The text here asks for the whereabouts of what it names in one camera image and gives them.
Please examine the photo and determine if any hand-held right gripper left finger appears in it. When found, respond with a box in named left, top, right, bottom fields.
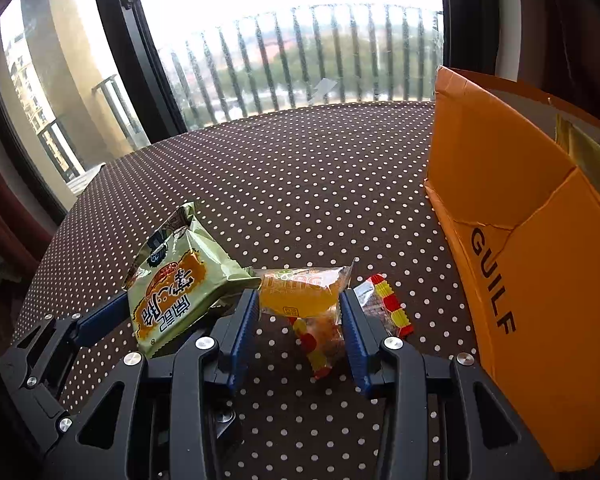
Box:
left=42, top=289, right=259, bottom=480

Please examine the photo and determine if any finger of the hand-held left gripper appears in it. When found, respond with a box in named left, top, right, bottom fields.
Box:
left=0, top=290, right=131, bottom=453
left=207, top=392, right=243, bottom=461

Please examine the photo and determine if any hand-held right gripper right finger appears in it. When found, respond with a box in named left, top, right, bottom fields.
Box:
left=339, top=289, right=561, bottom=480

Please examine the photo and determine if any orange jelly packet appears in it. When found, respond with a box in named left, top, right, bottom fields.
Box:
left=257, top=259, right=357, bottom=321

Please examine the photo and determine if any green snack packet orange print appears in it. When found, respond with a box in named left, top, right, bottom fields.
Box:
left=124, top=202, right=262, bottom=358

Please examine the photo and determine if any orange cardboard box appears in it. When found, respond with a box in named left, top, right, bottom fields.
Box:
left=424, top=66, right=600, bottom=472

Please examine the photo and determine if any red yellow striped candy packet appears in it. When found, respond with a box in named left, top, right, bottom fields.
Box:
left=290, top=316, right=348, bottom=380
left=354, top=274, right=415, bottom=338

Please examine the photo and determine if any dark red curtain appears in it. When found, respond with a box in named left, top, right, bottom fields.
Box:
left=520, top=0, right=600, bottom=126
left=0, top=135, right=56, bottom=281

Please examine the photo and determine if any brown polka dot tablecloth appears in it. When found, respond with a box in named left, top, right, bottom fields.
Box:
left=10, top=100, right=481, bottom=480

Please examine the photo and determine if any balcony railing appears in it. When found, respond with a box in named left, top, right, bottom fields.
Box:
left=37, top=2, right=443, bottom=181

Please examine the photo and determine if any black window frame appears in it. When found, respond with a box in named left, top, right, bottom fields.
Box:
left=87, top=0, right=486, bottom=136

